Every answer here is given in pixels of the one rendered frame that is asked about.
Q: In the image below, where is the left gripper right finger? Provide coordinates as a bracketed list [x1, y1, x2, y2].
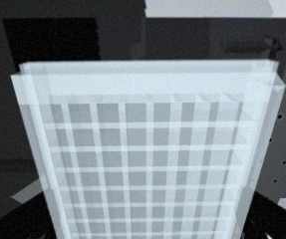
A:
[241, 190, 286, 239]

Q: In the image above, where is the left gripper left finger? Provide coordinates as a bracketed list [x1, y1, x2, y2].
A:
[0, 191, 56, 239]

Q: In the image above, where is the white multi-well plate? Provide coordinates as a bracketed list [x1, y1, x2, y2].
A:
[11, 59, 286, 239]

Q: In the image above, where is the dark grey plate washer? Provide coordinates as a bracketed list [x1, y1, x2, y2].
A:
[0, 0, 286, 218]

